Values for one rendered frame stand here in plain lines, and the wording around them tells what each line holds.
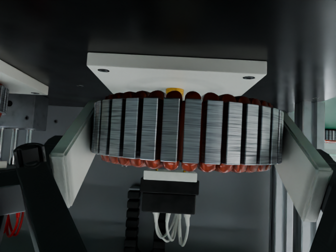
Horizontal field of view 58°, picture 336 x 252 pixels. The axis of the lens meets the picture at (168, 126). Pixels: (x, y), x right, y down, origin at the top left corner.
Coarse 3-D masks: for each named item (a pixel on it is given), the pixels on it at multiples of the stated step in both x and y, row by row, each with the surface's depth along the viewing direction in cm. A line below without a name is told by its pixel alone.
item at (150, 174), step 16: (144, 176) 34; (160, 176) 34; (176, 176) 34; (192, 176) 34; (144, 192) 36; (160, 192) 36; (176, 192) 36; (192, 192) 36; (144, 208) 36; (160, 208) 36; (176, 208) 36; (192, 208) 36
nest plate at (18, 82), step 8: (0, 64) 29; (8, 64) 30; (0, 72) 29; (8, 72) 30; (16, 72) 32; (0, 80) 33; (8, 80) 32; (16, 80) 32; (24, 80) 34; (32, 80) 36; (8, 88) 37; (16, 88) 37; (24, 88) 36; (32, 88) 36; (40, 88) 38
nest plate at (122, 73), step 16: (96, 64) 25; (112, 64) 25; (128, 64) 25; (144, 64) 25; (160, 64) 25; (176, 64) 25; (192, 64) 25; (208, 64) 25; (224, 64) 25; (240, 64) 25; (256, 64) 25; (112, 80) 30; (128, 80) 30; (144, 80) 29; (160, 80) 29; (176, 80) 29; (192, 80) 28; (208, 80) 28; (224, 80) 28; (240, 80) 27; (256, 80) 27
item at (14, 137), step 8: (0, 128) 46; (0, 136) 46; (16, 136) 46; (0, 144) 46; (16, 144) 46; (0, 152) 46; (0, 160) 39; (8, 160) 46; (0, 168) 38; (8, 168) 39
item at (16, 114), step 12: (12, 96) 45; (24, 96) 45; (36, 96) 45; (12, 108) 45; (24, 108) 45; (36, 108) 45; (0, 120) 44; (12, 120) 44; (24, 120) 44; (36, 120) 46
